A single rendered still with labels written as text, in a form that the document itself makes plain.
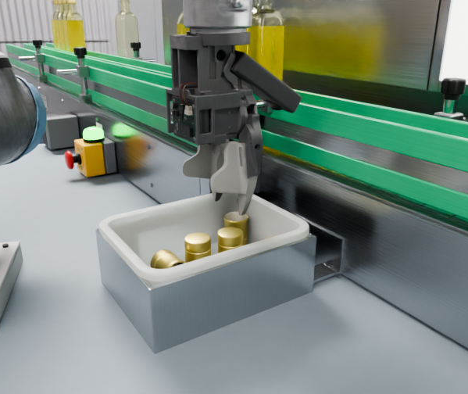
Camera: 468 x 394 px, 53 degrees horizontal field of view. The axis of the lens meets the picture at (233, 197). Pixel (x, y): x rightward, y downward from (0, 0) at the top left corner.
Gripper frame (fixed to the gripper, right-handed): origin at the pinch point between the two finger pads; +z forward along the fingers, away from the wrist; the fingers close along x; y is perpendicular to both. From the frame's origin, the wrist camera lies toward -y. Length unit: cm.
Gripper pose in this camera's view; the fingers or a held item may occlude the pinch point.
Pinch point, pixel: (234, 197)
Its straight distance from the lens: 60.5
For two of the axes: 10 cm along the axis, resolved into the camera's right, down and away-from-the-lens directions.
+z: 0.0, 9.3, 3.6
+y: -8.3, 2.0, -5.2
